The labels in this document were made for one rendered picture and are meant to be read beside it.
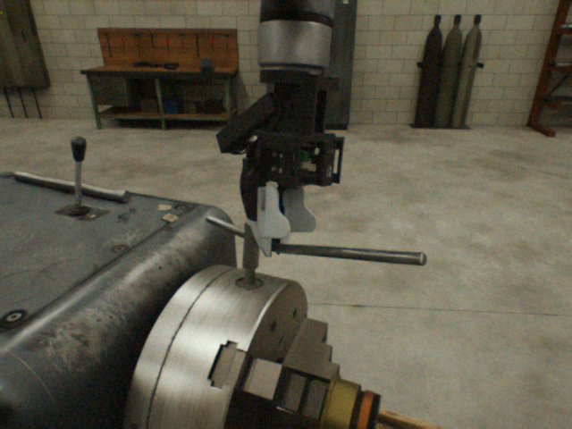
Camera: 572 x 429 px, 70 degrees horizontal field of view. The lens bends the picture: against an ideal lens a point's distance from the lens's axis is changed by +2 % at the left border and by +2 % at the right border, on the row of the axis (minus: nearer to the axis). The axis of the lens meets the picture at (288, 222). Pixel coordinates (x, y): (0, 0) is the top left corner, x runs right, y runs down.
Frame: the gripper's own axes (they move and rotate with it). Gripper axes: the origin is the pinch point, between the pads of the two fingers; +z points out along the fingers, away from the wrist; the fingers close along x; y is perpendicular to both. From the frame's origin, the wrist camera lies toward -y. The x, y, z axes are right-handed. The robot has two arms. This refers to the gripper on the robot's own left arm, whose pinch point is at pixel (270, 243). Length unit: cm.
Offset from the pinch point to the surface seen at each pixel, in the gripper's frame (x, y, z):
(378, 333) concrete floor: 147, -67, 102
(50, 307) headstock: -21.3, -13.3, 7.4
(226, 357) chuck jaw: -8.2, 2.7, 11.2
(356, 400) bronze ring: 5.9, 11.4, 19.0
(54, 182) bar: -10, -51, 1
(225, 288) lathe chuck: -3.4, -4.4, 6.8
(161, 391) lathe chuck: -14.2, -1.1, 14.9
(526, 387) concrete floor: 167, 2, 104
